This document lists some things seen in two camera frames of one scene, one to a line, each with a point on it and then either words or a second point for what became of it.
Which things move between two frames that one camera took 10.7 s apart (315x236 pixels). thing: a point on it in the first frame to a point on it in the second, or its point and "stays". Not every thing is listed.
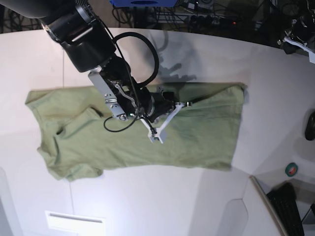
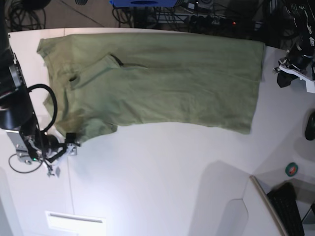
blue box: x=143 y=3 stays
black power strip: x=205 y=20 stays
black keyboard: x=283 y=198 stays
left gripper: x=155 y=104 to x=50 y=141
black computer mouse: x=310 y=129 stays
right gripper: x=298 y=33 to x=302 y=62
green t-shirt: x=78 y=138 to x=97 y=81
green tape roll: x=291 y=169 stays
